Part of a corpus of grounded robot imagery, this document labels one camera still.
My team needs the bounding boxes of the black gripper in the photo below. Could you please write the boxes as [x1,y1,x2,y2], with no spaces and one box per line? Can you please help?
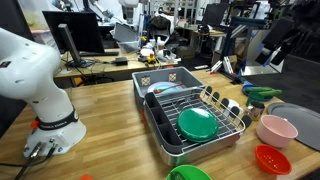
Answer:
[255,16,296,66]

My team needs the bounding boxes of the small metal jug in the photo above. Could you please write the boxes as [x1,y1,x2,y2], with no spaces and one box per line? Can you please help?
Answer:
[246,100,266,122]

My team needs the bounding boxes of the large pink mug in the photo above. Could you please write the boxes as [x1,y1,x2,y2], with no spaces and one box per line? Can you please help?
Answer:
[255,114,299,149]

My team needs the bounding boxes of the silver reflective panel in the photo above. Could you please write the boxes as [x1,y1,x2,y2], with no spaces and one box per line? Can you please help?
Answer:
[241,29,285,76]

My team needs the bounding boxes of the green cucumber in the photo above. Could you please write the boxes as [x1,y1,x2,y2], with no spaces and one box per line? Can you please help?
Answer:
[245,86,274,94]
[258,89,283,99]

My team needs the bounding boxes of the round metal tray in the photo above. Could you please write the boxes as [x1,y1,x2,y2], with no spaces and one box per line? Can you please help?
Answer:
[267,102,320,152]

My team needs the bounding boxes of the black background monitor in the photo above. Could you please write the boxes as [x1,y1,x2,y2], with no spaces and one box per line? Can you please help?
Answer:
[201,2,230,28]

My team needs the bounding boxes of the green plate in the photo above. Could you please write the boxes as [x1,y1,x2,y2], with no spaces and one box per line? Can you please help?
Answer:
[176,107,220,144]

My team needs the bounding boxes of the red colander bowl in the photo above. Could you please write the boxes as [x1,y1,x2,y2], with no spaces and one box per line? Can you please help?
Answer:
[254,143,293,176]

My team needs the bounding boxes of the white VR headset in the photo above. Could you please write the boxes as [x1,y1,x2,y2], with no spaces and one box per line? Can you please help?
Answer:
[156,48,182,64]

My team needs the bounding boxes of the red utensil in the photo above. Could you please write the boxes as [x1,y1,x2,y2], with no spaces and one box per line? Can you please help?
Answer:
[153,83,185,94]

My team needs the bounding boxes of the pale blue plate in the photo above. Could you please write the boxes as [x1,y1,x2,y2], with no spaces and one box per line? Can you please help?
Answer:
[146,81,184,95]

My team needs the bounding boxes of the grey plastic bin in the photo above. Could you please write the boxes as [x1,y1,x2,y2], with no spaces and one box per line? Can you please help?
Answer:
[131,66,205,108]

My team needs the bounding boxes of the yellow toy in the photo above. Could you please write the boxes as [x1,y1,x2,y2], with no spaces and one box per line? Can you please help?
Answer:
[146,53,158,65]

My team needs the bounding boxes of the white bowl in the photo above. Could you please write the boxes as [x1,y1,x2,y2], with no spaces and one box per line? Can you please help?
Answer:
[139,47,155,57]

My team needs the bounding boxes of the green plastic bowl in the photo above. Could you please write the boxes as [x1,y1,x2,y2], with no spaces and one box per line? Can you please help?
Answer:
[165,164,213,180]

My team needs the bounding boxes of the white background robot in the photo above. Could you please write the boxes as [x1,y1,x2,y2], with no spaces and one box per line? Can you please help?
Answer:
[118,0,140,25]

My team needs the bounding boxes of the black power brick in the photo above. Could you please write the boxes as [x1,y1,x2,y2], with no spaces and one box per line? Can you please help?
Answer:
[114,57,129,66]

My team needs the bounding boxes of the black keyboard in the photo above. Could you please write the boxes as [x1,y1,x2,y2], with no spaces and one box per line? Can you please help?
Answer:
[78,50,120,57]

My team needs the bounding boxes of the wooden desk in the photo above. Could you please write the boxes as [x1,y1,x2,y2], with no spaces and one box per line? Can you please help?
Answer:
[54,48,180,80]

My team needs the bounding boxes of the black monitor with stand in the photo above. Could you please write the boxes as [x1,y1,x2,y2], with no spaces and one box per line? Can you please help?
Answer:
[42,10,106,69]

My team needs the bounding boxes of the black camera stand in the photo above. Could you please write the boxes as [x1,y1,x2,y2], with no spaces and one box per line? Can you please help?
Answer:
[207,15,273,85]

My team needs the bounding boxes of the grey wire dish rack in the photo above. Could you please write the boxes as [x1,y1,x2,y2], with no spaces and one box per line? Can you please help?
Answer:
[142,85,253,167]

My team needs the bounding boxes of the robot base cables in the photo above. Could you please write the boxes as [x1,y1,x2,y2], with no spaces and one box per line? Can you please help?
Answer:
[0,142,58,180]

